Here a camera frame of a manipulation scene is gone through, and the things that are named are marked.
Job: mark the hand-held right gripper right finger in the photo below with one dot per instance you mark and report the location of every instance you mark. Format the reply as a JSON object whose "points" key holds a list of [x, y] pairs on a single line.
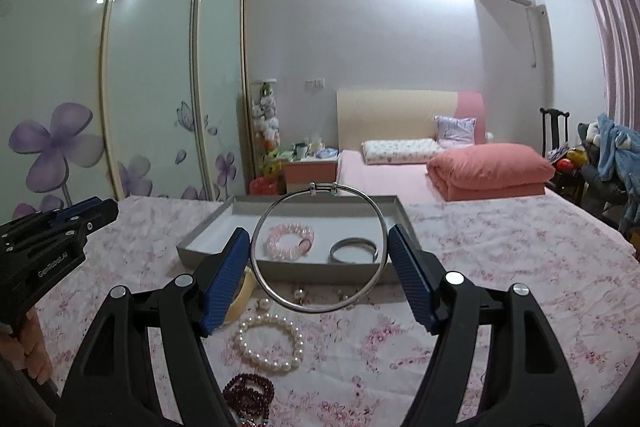
{"points": [[407, 272]]}

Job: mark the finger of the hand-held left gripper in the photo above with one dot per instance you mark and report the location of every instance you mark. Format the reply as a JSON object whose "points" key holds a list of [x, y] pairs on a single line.
{"points": [[75, 208], [100, 217]]}

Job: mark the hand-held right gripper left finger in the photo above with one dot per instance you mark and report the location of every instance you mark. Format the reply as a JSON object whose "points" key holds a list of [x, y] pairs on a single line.
{"points": [[231, 272]]}

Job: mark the yellow bangle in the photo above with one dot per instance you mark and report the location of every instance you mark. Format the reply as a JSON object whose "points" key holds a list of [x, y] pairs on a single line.
{"points": [[242, 297]]}

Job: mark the pearl earring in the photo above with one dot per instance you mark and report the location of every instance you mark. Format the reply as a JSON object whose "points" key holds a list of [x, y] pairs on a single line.
{"points": [[263, 305], [300, 293]]}

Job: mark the grey tray box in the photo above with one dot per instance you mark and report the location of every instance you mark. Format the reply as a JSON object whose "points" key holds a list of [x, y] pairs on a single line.
{"points": [[235, 212]]}

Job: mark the thin silver bangle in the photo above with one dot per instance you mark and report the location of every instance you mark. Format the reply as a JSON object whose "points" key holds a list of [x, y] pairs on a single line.
{"points": [[320, 190]]}

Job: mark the person's left hand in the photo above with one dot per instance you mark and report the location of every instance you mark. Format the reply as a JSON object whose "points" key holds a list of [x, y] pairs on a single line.
{"points": [[37, 347]]}

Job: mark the wide silver bangle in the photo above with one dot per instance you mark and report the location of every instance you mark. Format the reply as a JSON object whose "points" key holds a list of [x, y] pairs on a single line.
{"points": [[334, 254]]}

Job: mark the red basket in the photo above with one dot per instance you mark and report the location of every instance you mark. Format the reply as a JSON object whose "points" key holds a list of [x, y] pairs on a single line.
{"points": [[263, 186]]}

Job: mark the pink floral tablecloth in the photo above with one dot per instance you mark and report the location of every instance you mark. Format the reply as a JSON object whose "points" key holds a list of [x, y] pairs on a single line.
{"points": [[500, 257]]}

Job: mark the pink bed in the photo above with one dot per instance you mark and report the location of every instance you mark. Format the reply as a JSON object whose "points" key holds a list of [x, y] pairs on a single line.
{"points": [[380, 179]]}

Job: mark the white floral pillow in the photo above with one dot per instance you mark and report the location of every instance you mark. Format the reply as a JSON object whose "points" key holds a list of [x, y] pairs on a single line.
{"points": [[400, 151]]}

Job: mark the pink and beige nightstand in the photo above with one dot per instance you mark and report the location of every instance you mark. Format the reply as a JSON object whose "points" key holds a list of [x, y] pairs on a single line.
{"points": [[307, 174]]}

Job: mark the folded pink quilt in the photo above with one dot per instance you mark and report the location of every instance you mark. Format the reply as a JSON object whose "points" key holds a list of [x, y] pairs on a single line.
{"points": [[485, 167]]}

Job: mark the white cup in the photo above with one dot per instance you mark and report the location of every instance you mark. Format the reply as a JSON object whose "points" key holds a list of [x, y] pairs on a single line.
{"points": [[301, 152]]}

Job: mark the blue cloth item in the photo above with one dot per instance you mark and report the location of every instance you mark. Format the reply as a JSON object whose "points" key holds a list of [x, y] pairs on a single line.
{"points": [[328, 153]]}

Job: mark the purple print pillow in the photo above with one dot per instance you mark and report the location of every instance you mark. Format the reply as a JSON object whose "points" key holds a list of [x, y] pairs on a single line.
{"points": [[454, 129]]}

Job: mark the beige and pink headboard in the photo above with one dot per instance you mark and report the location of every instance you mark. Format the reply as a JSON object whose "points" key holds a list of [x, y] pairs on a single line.
{"points": [[390, 117]]}

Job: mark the plush toy bouquet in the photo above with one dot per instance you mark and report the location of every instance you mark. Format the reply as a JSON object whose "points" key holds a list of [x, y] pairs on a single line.
{"points": [[265, 117]]}

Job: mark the flower print sliding wardrobe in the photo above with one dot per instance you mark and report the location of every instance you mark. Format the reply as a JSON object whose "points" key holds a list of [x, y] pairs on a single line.
{"points": [[150, 57]]}

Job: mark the dark wooden chair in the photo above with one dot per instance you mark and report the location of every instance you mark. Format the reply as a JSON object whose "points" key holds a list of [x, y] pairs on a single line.
{"points": [[552, 127]]}

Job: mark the blue plush clothing pile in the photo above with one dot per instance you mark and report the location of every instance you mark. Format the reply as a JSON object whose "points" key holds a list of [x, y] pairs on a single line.
{"points": [[615, 152]]}

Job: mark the white pipe cover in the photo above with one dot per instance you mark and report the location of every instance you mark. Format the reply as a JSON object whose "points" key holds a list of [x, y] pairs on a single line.
{"points": [[535, 34]]}

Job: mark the pink curtain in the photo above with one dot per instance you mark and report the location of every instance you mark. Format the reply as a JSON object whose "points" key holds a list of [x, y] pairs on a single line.
{"points": [[612, 32]]}

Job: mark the white wall switch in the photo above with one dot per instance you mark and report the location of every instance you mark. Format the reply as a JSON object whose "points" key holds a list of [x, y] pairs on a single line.
{"points": [[315, 83]]}

